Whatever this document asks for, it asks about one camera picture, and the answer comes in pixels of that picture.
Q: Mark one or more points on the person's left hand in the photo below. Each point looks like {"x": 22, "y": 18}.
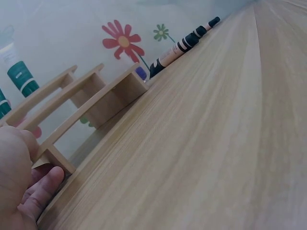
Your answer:
{"x": 14, "y": 191}

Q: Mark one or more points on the person's left thumb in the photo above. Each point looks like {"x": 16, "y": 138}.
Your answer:
{"x": 14, "y": 158}

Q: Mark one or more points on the tiered wooden display rack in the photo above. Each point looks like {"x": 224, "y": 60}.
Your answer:
{"x": 112, "y": 95}

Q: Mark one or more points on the white tube with green cap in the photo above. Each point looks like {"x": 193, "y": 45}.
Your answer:
{"x": 3, "y": 105}
{"x": 22, "y": 76}

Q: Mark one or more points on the peach tube with black cap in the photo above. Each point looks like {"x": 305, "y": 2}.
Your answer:
{"x": 165, "y": 60}
{"x": 201, "y": 31}
{"x": 213, "y": 23}
{"x": 189, "y": 40}

